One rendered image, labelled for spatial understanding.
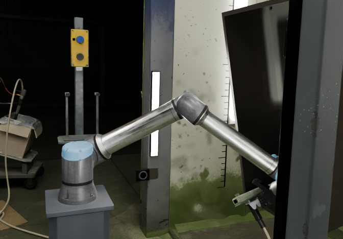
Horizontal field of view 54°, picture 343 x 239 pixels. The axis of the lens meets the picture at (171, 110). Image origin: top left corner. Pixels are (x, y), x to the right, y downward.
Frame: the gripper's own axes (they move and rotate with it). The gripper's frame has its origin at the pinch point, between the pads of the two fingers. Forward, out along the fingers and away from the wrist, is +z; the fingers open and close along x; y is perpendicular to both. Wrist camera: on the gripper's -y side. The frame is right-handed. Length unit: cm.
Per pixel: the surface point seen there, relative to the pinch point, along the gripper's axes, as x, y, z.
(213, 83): 42, -90, 3
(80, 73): -39, -133, 45
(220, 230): 40, 7, 67
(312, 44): -118, -11, -111
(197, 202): 33, -20, 68
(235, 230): 49, 12, 61
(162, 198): 5, -33, 73
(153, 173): -1, -51, 62
